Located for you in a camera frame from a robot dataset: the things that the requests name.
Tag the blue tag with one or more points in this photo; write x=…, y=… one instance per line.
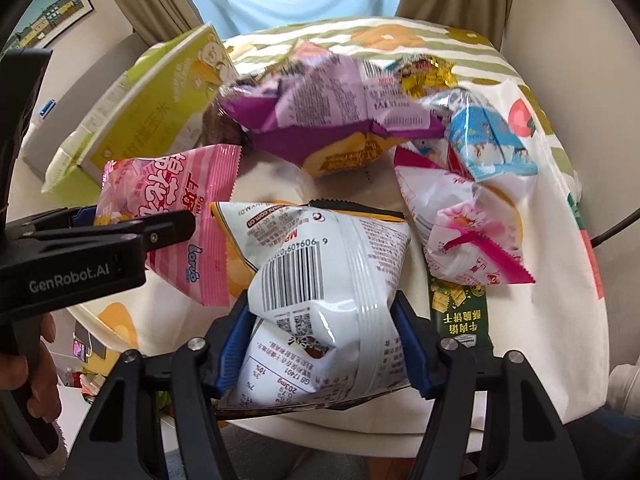
x=47, y=106

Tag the brown snack packet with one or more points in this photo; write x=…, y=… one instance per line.
x=220, y=127

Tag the pink striped snack packet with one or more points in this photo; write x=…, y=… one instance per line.
x=165, y=185

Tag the purple snack packet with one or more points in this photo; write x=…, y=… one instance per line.
x=310, y=95

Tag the green cardboard box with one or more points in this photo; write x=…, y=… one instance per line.
x=150, y=90

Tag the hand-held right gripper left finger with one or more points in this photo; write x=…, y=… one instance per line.
x=235, y=342

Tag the blue snack packet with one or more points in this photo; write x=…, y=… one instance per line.
x=480, y=135

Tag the beige sofa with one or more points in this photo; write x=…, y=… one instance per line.
x=70, y=120

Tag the white barcode snack packet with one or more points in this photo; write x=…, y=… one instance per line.
x=325, y=270

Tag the white pink-edged snack packet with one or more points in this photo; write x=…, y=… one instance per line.
x=440, y=210

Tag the green striped floral blanket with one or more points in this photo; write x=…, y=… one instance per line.
x=465, y=60

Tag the dark green snack packet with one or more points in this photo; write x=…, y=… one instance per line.
x=457, y=310

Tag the yellow foil snack packet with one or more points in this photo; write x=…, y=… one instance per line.
x=425, y=77

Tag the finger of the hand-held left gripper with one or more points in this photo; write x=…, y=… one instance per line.
x=82, y=216
x=167, y=235

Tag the white fruit print cloth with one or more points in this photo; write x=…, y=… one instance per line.
x=545, y=240

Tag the person's left hand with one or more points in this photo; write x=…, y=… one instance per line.
x=49, y=329

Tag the framed wall poster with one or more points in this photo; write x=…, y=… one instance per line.
x=55, y=15

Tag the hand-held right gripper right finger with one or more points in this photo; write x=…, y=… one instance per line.
x=412, y=352

